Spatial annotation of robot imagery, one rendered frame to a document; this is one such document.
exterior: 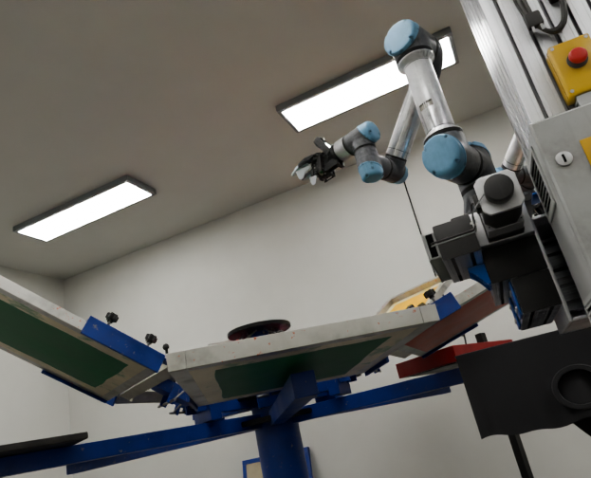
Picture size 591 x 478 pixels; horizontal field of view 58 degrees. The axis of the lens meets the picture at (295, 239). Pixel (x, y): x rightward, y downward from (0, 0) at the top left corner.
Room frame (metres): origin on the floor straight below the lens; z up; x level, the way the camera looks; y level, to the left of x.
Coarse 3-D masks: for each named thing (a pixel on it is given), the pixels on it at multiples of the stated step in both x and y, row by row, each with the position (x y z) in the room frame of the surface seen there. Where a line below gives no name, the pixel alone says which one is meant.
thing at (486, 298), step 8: (480, 296) 1.96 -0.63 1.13; (488, 296) 2.03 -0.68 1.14; (464, 304) 1.97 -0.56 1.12; (472, 304) 2.04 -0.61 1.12; (480, 304) 2.12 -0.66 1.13; (456, 312) 2.03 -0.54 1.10; (464, 312) 2.10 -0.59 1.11; (472, 312) 2.19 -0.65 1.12; (448, 320) 2.08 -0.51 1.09; (456, 320) 2.17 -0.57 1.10; (432, 328) 2.08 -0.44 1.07; (440, 328) 2.17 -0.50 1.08; (416, 336) 2.08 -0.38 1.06; (424, 336) 2.15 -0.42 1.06; (432, 336) 2.23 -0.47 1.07; (408, 344) 2.15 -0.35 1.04; (416, 344) 2.24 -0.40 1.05
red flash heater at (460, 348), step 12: (444, 348) 3.12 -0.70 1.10; (456, 348) 3.09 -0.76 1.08; (468, 348) 3.16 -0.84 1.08; (480, 348) 3.23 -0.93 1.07; (408, 360) 3.34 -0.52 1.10; (420, 360) 3.27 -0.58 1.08; (432, 360) 3.21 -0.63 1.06; (444, 360) 3.14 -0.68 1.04; (408, 372) 3.36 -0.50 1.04; (420, 372) 3.29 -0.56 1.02; (432, 372) 3.44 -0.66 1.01
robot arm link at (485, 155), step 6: (474, 144) 1.41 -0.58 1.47; (480, 144) 1.42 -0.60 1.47; (480, 150) 1.41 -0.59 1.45; (486, 150) 1.43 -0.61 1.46; (480, 156) 1.38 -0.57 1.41; (486, 156) 1.41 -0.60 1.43; (486, 162) 1.40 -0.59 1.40; (492, 162) 1.44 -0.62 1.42; (480, 168) 1.39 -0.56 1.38; (486, 168) 1.41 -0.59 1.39; (492, 168) 1.43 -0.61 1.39; (480, 174) 1.40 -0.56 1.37; (486, 174) 1.41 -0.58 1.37; (474, 180) 1.42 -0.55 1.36; (462, 186) 1.45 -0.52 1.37
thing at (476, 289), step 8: (472, 288) 1.91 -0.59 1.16; (480, 288) 1.90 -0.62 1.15; (456, 296) 1.93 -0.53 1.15; (464, 296) 1.92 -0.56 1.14; (472, 296) 1.91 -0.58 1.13; (480, 320) 2.45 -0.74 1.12; (440, 344) 2.54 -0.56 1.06; (408, 352) 2.31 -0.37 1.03; (416, 352) 2.41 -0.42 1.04; (424, 352) 2.51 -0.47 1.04
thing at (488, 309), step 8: (488, 304) 2.19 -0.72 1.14; (504, 304) 2.38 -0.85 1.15; (480, 312) 2.27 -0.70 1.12; (488, 312) 2.36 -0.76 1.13; (464, 320) 2.25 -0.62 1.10; (472, 320) 2.35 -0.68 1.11; (448, 328) 2.25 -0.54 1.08; (456, 328) 2.35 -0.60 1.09; (464, 328) 2.45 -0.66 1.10; (440, 336) 2.33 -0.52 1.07; (448, 336) 2.42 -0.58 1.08; (424, 344) 2.33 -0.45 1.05; (432, 344) 2.42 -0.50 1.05
